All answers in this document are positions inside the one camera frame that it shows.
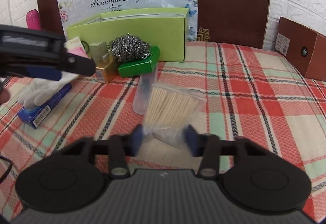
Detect white and pink glove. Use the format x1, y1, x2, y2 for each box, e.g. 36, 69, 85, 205
18, 72, 79, 109

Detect pink thermos bottle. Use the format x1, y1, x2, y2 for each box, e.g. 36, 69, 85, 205
26, 9, 41, 30

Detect bag of cotton swabs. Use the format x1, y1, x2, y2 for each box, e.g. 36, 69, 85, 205
143, 82, 206, 147

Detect yellow green flat package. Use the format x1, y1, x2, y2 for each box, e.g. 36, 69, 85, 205
64, 37, 89, 58

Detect steel wool scrubber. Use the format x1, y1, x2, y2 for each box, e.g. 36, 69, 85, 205
108, 34, 151, 62

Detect blue medicine box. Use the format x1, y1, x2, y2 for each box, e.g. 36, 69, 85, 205
17, 83, 72, 129

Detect clear plastic tube case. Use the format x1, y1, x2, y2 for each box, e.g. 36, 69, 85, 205
133, 67, 158, 115

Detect brown cardboard box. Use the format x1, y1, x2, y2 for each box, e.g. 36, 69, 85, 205
275, 17, 326, 81

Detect light green storage box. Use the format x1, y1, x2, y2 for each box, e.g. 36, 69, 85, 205
66, 8, 188, 62

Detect golden brown cosmetic box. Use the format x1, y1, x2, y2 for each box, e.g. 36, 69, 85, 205
96, 56, 120, 83

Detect small olive green box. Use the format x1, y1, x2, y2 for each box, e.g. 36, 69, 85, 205
89, 41, 109, 63

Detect plaid bed sheet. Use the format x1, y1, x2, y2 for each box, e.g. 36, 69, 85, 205
1, 42, 325, 221

